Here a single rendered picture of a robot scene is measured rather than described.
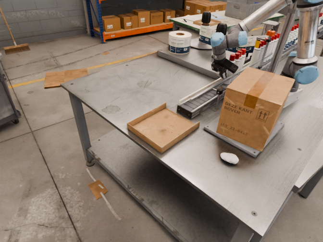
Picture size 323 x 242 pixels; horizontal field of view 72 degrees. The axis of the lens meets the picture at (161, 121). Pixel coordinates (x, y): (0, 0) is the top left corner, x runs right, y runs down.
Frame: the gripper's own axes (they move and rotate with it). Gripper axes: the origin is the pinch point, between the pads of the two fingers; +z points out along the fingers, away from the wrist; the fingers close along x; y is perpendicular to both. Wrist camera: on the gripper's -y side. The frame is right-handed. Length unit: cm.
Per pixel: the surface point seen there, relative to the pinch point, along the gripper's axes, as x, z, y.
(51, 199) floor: 145, 24, 68
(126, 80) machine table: 40, -11, 58
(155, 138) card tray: 65, -26, -3
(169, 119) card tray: 50, -17, 3
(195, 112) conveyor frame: 36.4, -12.2, -4.4
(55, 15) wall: -43, 81, 445
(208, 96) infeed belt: 20.2, -5.4, -1.0
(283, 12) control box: -57, -9, -8
